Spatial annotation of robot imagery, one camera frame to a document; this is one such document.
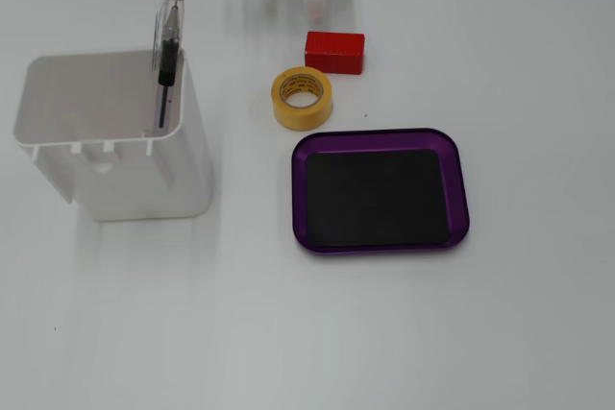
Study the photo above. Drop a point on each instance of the red rectangular block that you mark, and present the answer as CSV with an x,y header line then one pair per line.
x,y
336,52

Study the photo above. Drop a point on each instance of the yellow masking tape roll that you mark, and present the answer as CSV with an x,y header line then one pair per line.
x,y
288,114

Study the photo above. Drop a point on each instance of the clear black ballpoint pen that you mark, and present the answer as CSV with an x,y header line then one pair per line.
x,y
168,55

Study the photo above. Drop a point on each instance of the purple metal tray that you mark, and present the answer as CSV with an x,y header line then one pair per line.
x,y
459,189

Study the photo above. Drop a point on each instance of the white plastic container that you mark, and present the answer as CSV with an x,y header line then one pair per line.
x,y
144,179

